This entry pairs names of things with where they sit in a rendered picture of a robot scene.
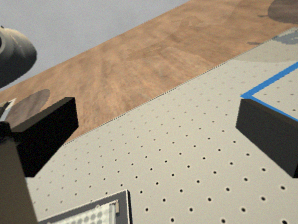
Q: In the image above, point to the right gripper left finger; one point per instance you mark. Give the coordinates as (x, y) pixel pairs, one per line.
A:
(24, 151)

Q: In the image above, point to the blue tape outline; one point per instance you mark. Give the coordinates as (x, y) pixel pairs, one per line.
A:
(248, 94)

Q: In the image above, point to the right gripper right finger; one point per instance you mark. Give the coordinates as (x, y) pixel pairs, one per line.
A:
(275, 134)

